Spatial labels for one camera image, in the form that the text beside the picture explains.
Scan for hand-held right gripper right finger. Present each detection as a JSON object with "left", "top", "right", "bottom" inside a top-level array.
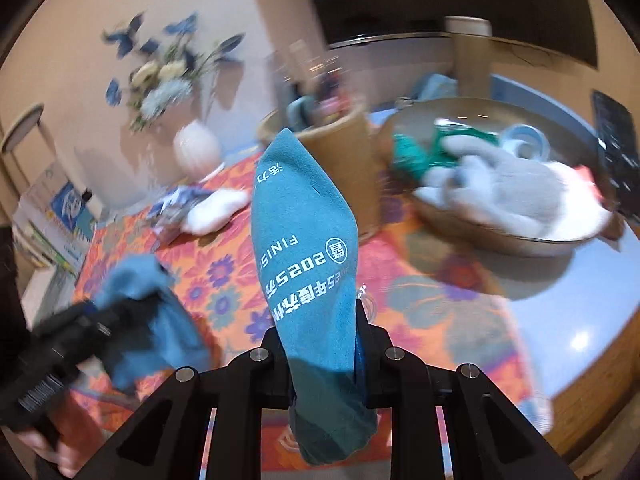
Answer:
[{"left": 354, "top": 300, "right": 581, "bottom": 480}]

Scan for white sock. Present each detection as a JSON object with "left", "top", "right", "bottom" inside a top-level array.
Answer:
[{"left": 182, "top": 187, "right": 251, "bottom": 236}]

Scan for light blue tape roll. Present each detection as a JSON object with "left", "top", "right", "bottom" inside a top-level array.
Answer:
[{"left": 500, "top": 124, "right": 551, "bottom": 161}]

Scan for white ribbed vase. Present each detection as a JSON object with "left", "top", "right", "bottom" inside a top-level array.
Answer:
[{"left": 172, "top": 121, "right": 223, "bottom": 183}]

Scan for artificial blue white flowers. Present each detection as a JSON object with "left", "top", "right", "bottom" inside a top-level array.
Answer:
[{"left": 102, "top": 12, "right": 246, "bottom": 133}]

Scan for green tissue packet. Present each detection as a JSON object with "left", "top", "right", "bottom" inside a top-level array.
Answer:
[{"left": 430, "top": 117, "right": 501, "bottom": 166}]

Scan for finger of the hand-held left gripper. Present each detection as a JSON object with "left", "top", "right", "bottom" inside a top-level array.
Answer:
[{"left": 97, "top": 287, "right": 168, "bottom": 361}]

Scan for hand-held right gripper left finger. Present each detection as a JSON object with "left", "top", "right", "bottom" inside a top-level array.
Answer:
[{"left": 100, "top": 327, "right": 296, "bottom": 480}]

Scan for teal printed towel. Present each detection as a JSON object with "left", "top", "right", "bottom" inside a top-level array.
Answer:
[{"left": 250, "top": 128, "right": 378, "bottom": 466}]

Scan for black remote control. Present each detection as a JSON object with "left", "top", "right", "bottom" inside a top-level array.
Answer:
[{"left": 591, "top": 89, "right": 640, "bottom": 223}]

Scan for row of books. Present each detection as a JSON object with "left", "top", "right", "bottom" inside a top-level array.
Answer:
[{"left": 12, "top": 160, "right": 98, "bottom": 273}]

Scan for light blue cloth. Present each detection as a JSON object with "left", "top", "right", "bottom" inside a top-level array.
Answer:
[{"left": 412, "top": 74, "right": 458, "bottom": 103}]

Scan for teal balled cloth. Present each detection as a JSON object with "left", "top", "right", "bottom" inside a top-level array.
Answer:
[{"left": 392, "top": 132, "right": 436, "bottom": 178}]

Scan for cardboard cylinder container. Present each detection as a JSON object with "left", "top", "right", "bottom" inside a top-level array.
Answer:
[{"left": 257, "top": 102, "right": 383, "bottom": 241}]

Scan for pink red cloth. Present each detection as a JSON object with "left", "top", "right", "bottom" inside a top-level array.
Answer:
[{"left": 575, "top": 165, "right": 606, "bottom": 201}]

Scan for round side table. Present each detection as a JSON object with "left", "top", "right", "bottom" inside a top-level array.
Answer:
[{"left": 0, "top": 102, "right": 48, "bottom": 196}]

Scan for round beige basin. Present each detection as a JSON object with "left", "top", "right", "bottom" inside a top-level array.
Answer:
[{"left": 377, "top": 97, "right": 626, "bottom": 258}]

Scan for floral orange tablecloth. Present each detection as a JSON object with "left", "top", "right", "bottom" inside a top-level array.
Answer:
[{"left": 45, "top": 152, "right": 553, "bottom": 471}]

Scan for person's left hand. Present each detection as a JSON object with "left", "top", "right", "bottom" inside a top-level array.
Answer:
[{"left": 22, "top": 400, "right": 83, "bottom": 478}]

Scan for light blue plush dog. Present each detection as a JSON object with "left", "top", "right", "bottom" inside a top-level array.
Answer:
[{"left": 415, "top": 136, "right": 608, "bottom": 241}]

